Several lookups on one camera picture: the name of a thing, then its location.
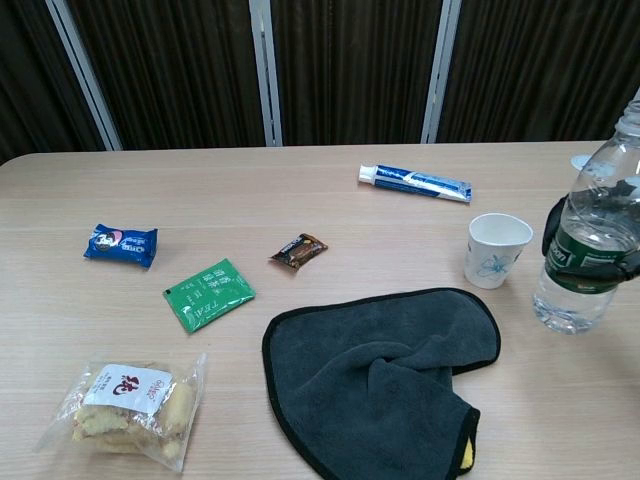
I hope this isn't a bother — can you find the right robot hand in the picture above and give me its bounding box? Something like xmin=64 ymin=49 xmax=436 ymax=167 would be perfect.
xmin=542 ymin=194 xmax=640 ymax=294

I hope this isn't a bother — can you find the clear plastic water bottle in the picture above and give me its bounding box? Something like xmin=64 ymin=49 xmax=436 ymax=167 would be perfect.
xmin=532 ymin=87 xmax=640 ymax=335

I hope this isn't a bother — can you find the white paper cup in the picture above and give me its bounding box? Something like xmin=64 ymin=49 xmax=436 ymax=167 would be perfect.
xmin=463 ymin=212 xmax=535 ymax=291

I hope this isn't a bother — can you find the blue white toothpaste tube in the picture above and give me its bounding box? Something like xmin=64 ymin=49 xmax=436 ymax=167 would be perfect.
xmin=357 ymin=162 xmax=474 ymax=206

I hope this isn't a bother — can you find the dark fabric partition panel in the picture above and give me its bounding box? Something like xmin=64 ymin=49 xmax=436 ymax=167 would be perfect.
xmin=269 ymin=0 xmax=445 ymax=147
xmin=437 ymin=0 xmax=640 ymax=145
xmin=67 ymin=0 xmax=266 ymax=150
xmin=0 ymin=0 xmax=106 ymax=166

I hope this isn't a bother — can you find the dark grey microfibre cloth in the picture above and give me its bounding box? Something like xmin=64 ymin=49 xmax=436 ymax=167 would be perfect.
xmin=261 ymin=286 xmax=502 ymax=480

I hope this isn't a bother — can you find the brown snack packet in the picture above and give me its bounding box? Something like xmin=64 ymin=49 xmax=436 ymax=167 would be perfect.
xmin=269 ymin=232 xmax=329 ymax=274

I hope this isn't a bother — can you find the green sachet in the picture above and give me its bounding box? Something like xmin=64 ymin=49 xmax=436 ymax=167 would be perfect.
xmin=162 ymin=258 xmax=257 ymax=335

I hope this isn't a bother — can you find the blue cookie packet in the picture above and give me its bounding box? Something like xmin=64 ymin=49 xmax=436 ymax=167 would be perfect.
xmin=82 ymin=223 xmax=159 ymax=272

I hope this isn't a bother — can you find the clear bag of pastries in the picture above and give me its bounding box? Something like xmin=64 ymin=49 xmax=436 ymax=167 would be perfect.
xmin=33 ymin=352 xmax=208 ymax=474

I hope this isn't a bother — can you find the grey metal partition post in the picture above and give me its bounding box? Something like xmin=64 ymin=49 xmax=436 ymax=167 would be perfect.
xmin=248 ymin=0 xmax=285 ymax=148
xmin=421 ymin=0 xmax=462 ymax=145
xmin=47 ymin=0 xmax=124 ymax=151

